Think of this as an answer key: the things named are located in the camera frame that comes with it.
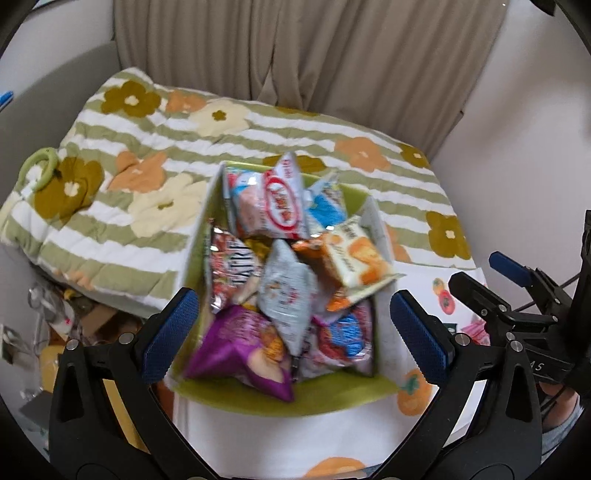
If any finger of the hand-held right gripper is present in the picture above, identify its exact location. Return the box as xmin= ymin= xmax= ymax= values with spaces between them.
xmin=448 ymin=271 xmax=548 ymax=325
xmin=488 ymin=251 xmax=571 ymax=303

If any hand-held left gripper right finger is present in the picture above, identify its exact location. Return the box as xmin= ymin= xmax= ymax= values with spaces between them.
xmin=372 ymin=290 xmax=543 ymax=480

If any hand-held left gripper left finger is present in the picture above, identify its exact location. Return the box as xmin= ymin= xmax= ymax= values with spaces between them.
xmin=48 ymin=287 xmax=218 ymax=480

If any purple snack packet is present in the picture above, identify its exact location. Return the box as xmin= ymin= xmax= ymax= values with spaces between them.
xmin=185 ymin=305 xmax=296 ymax=403

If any red blue snack packet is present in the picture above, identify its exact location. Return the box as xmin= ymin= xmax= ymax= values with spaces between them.
xmin=307 ymin=300 xmax=375 ymax=377

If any brown snack packet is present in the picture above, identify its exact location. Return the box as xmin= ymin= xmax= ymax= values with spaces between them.
xmin=205 ymin=224 xmax=265 ymax=315

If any orange cream snack packet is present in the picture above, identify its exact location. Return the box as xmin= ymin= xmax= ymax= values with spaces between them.
xmin=293 ymin=217 xmax=407 ymax=313

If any green cardboard box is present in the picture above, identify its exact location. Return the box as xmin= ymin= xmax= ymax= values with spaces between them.
xmin=168 ymin=161 xmax=400 ymax=418

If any silver white snack packet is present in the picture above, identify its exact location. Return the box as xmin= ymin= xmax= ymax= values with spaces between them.
xmin=256 ymin=240 xmax=320 ymax=357

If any white pink snack packet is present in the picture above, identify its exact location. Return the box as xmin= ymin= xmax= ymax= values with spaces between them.
xmin=261 ymin=152 xmax=311 ymax=241

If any person's right forearm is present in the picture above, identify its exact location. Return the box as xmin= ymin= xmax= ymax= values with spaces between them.
xmin=541 ymin=411 xmax=585 ymax=448

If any person's right hand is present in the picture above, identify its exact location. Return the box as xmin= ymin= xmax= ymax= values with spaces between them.
xmin=539 ymin=383 xmax=581 ymax=424

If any brown cardboard piece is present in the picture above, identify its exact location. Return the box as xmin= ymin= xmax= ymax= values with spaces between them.
xmin=79 ymin=305 xmax=141 ymax=344

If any yellow box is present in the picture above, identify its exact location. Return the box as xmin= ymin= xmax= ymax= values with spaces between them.
xmin=39 ymin=345 xmax=66 ymax=394

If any white fruit-print cloth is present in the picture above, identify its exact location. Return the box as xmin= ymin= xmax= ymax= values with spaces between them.
xmin=173 ymin=265 xmax=491 ymax=480

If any floral striped blanket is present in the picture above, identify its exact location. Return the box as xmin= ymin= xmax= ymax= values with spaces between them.
xmin=0 ymin=67 xmax=475 ymax=320

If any beige curtain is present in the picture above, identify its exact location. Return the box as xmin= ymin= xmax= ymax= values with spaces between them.
xmin=113 ymin=0 xmax=509 ymax=158

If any green plastic ring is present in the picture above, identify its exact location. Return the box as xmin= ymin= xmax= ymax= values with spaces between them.
xmin=17 ymin=147 xmax=60 ymax=190

